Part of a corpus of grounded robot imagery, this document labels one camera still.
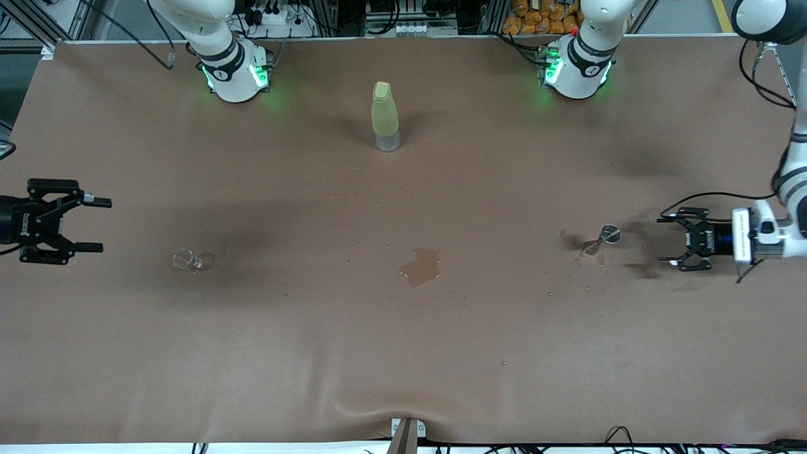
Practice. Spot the orange packet bundle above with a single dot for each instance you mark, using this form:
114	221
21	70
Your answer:
536	19

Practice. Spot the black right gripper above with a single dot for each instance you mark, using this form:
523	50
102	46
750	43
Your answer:
19	221

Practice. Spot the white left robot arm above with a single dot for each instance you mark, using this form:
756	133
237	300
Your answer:
577	69

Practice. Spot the yellow-green frosted bottle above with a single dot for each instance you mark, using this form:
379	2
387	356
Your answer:
384	116

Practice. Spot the brown table cover mat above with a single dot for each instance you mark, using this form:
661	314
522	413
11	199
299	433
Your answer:
403	353

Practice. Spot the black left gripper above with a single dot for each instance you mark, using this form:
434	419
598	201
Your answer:
707	240

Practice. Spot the white power strip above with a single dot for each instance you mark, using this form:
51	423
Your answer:
293	25
410	29

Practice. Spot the metal table edge bracket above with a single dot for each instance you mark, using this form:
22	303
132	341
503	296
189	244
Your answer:
408	435

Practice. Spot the brown liquid puddle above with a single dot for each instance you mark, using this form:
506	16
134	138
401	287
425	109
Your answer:
421	268

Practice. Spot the clear glass measuring beaker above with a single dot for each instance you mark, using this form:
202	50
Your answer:
192	260

